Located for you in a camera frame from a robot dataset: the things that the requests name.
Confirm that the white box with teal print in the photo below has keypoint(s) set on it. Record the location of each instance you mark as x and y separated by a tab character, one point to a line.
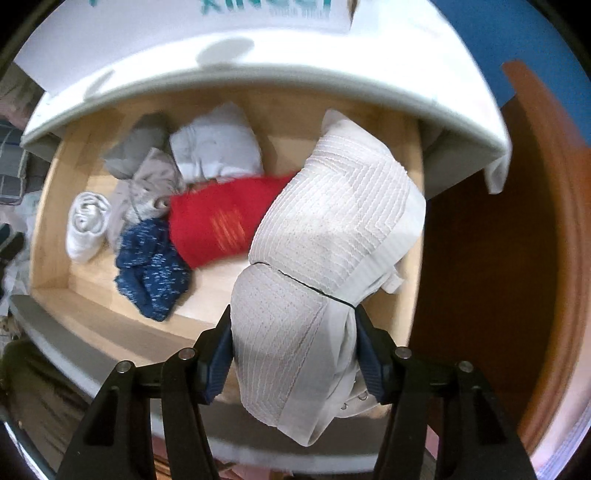
152	14

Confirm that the red underwear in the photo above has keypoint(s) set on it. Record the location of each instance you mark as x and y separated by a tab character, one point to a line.
203	221

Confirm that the grey plaid bedding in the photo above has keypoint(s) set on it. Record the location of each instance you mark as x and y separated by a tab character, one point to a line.
11	170

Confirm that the grey wooden drawer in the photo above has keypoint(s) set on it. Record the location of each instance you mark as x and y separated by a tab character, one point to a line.
92	284

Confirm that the light blue underwear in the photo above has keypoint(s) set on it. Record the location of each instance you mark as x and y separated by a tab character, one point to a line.
212	143

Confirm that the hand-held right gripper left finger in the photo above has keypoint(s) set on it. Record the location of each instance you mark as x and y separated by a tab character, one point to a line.
217	364

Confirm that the white textured underwear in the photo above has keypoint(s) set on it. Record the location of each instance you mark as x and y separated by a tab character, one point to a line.
323	230

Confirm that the beige underwear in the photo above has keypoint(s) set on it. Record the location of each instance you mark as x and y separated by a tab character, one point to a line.
152	184

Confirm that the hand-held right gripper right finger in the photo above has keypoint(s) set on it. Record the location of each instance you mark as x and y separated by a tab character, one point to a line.
371	364

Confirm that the navy floral print underwear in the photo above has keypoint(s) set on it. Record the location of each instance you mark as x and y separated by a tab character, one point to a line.
147	272

